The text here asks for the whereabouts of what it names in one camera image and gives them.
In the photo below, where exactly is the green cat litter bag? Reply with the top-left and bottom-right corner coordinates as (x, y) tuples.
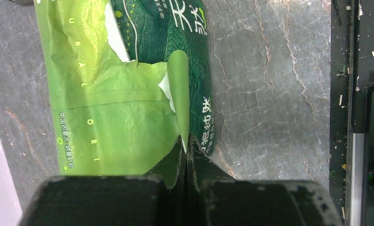
(34, 0), (215, 176)

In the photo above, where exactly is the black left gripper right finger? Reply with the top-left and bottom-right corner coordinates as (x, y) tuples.
(186, 135), (342, 226)

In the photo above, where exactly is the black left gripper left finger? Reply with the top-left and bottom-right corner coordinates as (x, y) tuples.
(19, 137), (185, 226)

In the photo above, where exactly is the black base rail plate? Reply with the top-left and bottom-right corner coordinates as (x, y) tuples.
(329, 0), (374, 226)

